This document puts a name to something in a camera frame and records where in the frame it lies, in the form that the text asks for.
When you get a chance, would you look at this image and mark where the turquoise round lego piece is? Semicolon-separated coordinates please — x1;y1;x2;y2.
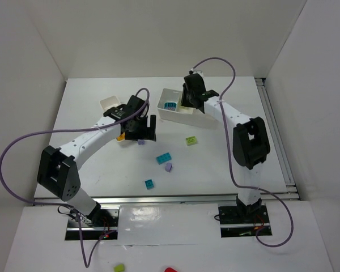
164;102;177;111

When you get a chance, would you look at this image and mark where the yellow round flower lego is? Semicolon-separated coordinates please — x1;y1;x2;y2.
116;133;125;142

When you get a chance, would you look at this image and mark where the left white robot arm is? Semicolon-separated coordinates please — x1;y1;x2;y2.
37;95;156;226

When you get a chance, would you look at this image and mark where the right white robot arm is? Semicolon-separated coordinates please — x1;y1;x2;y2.
181;70;270;215

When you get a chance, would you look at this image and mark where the left white divided tray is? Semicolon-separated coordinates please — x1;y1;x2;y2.
99;96;131;147

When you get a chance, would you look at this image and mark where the white divided tray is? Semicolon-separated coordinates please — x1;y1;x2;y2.
157;88;218;129
99;96;131;147

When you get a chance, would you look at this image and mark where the right white divided tray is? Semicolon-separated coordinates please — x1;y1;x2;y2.
157;88;218;129

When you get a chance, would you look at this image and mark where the blue 2x4 lego brick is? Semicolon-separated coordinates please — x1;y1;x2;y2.
156;152;172;165

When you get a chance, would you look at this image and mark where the green 2x4 lego brick upper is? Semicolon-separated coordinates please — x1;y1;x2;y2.
185;136;198;146

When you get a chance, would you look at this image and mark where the purple lego brick lower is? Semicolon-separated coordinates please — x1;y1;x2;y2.
165;163;173;172

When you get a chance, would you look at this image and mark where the turquoise 2x2 lego brick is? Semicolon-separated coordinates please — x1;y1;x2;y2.
144;180;155;190

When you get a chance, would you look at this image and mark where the green lego on front edge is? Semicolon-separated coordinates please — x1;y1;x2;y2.
113;263;125;272

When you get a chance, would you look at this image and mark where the red object on front edge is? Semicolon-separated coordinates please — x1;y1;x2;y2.
164;267;177;272

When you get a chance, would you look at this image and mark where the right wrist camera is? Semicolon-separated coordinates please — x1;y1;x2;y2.
189;69;204;78

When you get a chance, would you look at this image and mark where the right side aluminium rail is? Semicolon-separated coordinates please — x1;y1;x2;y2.
254;78;300;200

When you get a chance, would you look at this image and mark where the aluminium rail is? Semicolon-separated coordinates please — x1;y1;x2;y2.
254;78;300;200
33;192;244;206

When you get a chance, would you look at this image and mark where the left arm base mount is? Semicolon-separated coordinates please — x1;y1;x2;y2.
57;206;120;241

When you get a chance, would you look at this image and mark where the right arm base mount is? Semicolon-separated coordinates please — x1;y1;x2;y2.
214;201;273;238

